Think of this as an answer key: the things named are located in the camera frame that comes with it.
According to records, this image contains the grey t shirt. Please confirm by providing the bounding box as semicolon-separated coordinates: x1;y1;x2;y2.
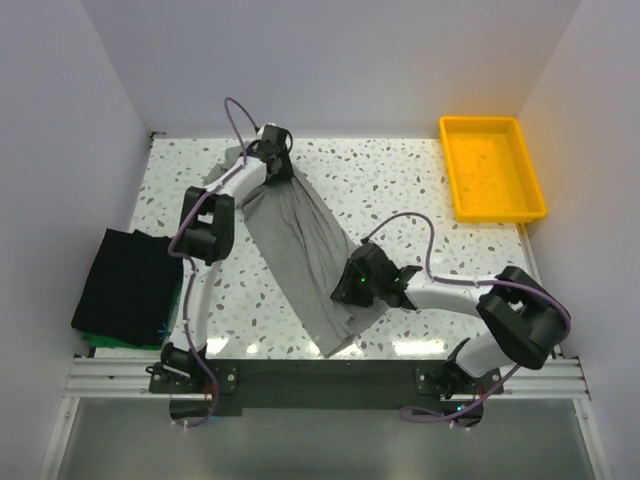
200;145;389;359

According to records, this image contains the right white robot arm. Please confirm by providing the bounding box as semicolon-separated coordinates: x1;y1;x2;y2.
331;243;571;393

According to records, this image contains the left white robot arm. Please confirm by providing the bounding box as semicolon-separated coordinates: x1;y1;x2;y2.
161;124;293;392

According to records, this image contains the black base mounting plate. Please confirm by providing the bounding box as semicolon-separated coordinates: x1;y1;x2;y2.
146;360;502;420

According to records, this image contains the yellow plastic bin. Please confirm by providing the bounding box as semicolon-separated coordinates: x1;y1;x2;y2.
439;116;548;224

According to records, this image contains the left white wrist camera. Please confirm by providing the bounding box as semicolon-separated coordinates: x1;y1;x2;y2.
256;122;277;136

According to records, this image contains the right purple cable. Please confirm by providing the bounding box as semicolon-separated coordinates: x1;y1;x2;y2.
359;213;572;425

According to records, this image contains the purple cable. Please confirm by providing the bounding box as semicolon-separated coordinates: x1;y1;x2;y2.
167;96;221;429
359;213;572;425

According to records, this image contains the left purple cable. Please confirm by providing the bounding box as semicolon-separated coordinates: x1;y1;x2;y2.
167;96;221;429

